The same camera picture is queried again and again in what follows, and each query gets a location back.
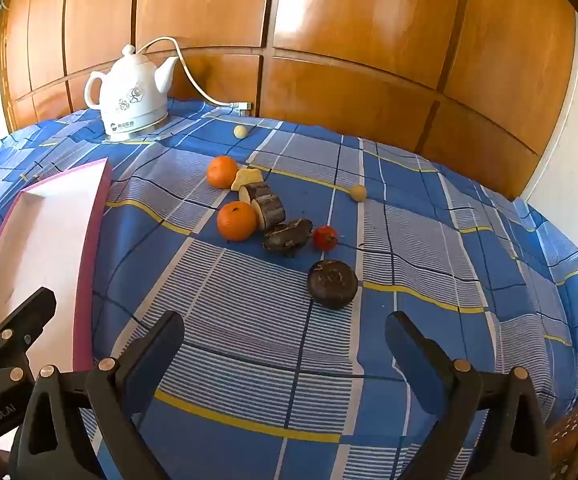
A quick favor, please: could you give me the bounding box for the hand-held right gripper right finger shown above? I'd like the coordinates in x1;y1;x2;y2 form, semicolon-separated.
385;311;552;480

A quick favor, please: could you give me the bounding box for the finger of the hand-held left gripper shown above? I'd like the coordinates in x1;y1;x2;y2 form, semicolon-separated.
0;287;57;411

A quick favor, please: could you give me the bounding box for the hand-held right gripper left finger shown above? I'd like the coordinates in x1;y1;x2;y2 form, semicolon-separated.
9;310;186;480

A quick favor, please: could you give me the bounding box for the pink-rimmed white tray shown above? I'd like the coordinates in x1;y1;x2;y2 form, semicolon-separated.
0;157;114;376

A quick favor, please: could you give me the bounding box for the dark brown water chestnut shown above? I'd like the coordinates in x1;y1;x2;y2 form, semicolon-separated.
307;259;359;308
262;218;314;257

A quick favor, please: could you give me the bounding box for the orange mandarin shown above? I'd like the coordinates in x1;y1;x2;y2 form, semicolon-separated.
206;155;240;189
217;201;259;242

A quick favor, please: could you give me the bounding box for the long dark sugarcane piece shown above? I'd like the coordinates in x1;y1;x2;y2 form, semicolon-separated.
250;193;287;233

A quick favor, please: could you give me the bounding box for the short dark sugarcane piece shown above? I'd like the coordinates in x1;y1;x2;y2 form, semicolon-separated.
239;181;273;206

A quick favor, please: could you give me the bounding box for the yellow sugarcane chunk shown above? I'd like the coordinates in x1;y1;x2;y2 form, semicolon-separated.
231;168;264;192

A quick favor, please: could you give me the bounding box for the blue plaid cloth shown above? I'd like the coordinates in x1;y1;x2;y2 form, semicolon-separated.
0;99;578;480

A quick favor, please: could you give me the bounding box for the small red tomato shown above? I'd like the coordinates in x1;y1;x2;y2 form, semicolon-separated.
312;225;339;252

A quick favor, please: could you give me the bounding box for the silver kettle base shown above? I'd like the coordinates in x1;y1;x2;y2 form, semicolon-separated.
105;115;170;143

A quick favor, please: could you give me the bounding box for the white ceramic electric kettle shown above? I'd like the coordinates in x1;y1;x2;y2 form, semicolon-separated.
136;36;240;108
85;44;179;133

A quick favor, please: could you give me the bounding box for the wooden wardrobe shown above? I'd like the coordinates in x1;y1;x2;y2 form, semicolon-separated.
0;0;577;201

